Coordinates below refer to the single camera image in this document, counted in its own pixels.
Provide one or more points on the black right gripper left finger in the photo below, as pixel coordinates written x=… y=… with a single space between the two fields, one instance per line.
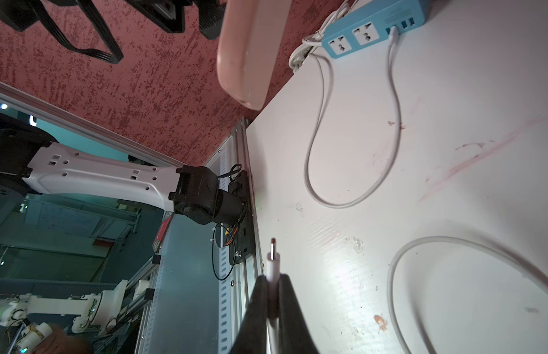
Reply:
x=252 y=335

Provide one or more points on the blue power strip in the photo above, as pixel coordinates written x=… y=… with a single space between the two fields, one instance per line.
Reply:
x=373 y=23

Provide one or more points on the phone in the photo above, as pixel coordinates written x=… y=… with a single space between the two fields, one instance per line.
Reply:
x=249 y=42

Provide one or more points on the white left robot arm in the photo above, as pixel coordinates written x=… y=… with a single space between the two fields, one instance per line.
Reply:
x=34 y=162

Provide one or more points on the aluminium corner post left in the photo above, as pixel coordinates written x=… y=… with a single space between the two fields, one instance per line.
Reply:
x=71 y=122

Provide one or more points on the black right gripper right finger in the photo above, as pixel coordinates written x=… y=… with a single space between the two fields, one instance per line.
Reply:
x=294 y=336

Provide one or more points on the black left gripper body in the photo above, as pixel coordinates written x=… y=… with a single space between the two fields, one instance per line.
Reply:
x=169 y=15

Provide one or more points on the aluminium front rail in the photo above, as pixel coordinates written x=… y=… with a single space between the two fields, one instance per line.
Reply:
x=206 y=274

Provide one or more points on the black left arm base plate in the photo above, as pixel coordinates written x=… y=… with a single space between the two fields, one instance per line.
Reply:
x=244 y=244

